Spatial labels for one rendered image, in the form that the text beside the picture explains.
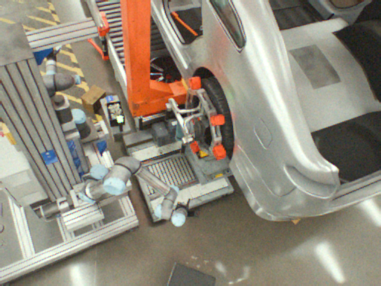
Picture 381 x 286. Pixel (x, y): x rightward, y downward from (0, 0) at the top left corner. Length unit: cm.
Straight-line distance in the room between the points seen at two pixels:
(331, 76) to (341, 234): 153
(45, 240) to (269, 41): 233
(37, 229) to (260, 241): 197
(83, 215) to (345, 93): 238
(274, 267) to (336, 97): 161
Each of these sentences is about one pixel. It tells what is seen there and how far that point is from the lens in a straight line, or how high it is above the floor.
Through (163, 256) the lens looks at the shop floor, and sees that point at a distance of 331.
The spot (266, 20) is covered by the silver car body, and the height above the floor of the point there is 186.
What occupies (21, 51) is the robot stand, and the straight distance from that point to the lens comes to 177.
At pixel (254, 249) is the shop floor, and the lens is 345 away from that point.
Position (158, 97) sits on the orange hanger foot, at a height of 71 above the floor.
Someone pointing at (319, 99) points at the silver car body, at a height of 98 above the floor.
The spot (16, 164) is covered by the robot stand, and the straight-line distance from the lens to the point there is 238.
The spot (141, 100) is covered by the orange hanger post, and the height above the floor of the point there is 75.
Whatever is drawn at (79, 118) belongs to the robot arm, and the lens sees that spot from 269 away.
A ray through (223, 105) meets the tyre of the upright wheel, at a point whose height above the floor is 116.
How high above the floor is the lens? 322
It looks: 58 degrees down
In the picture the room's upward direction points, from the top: 11 degrees clockwise
